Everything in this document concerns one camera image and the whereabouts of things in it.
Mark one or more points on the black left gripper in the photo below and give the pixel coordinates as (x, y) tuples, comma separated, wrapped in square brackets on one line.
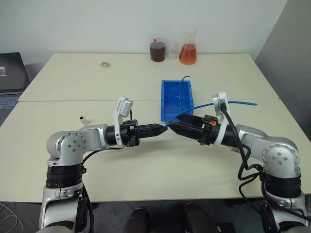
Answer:
[(130, 132)]

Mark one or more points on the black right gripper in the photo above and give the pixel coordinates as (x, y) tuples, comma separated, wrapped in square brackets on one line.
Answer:
[(209, 132)]

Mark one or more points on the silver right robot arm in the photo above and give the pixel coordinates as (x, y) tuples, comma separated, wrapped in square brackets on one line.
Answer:
[(279, 155)]

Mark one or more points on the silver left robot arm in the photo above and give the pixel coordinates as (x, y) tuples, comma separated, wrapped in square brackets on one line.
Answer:
[(70, 145)]

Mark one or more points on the blue plastic bin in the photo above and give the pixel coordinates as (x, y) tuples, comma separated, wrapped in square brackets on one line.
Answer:
[(170, 92)]

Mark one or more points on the white coupler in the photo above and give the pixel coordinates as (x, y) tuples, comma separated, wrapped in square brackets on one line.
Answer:
[(85, 121)]

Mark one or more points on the glass flask of orange liquid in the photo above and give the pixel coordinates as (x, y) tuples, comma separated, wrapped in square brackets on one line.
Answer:
[(187, 54)]

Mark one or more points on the clear plastic beaker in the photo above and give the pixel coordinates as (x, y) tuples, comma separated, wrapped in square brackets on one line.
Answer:
[(172, 52)]

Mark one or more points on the bottle of dark red liquid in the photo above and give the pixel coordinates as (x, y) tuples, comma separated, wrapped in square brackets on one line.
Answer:
[(158, 52)]

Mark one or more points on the dark rounded shape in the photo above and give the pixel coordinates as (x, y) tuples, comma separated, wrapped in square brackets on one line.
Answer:
[(139, 222), (198, 218)]

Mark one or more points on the grey partition panel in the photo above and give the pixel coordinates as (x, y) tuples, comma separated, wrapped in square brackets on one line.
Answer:
[(286, 60)]

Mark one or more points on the dark grey laptop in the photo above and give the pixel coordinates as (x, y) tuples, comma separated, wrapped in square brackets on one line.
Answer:
[(12, 72)]

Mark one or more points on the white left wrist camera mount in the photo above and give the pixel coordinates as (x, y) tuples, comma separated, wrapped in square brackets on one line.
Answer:
[(124, 106)]

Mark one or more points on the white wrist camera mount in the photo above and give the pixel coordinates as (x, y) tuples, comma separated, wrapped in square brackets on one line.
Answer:
[(124, 106), (219, 99)]

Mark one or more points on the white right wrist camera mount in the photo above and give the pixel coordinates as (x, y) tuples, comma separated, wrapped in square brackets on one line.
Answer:
[(219, 99)]

